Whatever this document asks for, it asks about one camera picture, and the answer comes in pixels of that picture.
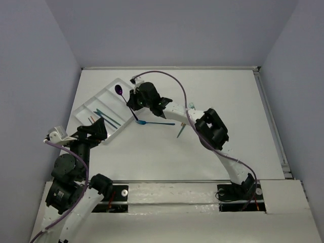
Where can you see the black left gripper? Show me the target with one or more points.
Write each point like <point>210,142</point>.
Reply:
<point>84,129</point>

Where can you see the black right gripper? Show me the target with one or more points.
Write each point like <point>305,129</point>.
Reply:
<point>132,100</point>

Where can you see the blue knife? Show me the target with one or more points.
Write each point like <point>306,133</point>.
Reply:
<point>105,117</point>

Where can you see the teal knife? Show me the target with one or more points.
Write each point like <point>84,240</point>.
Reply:
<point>108,119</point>

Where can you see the purple metal spoon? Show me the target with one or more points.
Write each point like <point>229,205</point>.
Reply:
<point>118,89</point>

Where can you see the blue metal fork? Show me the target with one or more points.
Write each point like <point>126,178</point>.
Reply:
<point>142,122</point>

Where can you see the teal spoon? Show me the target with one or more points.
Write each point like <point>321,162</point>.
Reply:
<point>183,125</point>

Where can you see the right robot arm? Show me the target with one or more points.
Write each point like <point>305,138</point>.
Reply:
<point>212,132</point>

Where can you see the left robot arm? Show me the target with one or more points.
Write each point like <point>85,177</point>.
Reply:
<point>73,194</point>

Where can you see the white divided utensil tray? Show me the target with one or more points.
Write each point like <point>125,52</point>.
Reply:
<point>109,105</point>

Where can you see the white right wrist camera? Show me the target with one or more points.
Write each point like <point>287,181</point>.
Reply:
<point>136,81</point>

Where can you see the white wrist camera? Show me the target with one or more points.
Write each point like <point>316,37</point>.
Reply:
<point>57,135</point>
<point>136,81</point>

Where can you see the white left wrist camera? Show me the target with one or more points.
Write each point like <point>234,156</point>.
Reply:
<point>57,135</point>

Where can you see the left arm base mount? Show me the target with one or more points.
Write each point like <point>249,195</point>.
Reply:
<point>117,203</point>

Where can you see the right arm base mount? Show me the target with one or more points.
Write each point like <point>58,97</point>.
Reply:
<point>230,201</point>

